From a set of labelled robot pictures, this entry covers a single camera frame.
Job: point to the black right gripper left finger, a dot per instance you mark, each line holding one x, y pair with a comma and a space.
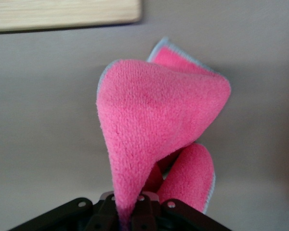
69, 214

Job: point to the pink microfibre cloth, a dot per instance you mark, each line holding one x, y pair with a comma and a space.
154, 108

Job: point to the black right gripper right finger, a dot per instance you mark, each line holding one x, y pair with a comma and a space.
183, 214

